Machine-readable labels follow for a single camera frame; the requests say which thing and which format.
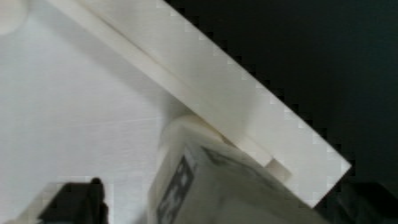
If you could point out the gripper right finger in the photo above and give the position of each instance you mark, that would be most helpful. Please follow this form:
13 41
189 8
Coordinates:
360 203

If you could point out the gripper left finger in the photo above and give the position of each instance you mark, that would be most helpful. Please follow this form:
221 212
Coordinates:
77 206

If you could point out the white leg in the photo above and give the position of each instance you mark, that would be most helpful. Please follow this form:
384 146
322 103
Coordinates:
214 189

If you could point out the white square table top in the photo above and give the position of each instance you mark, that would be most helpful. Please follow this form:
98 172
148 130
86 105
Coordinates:
109 69

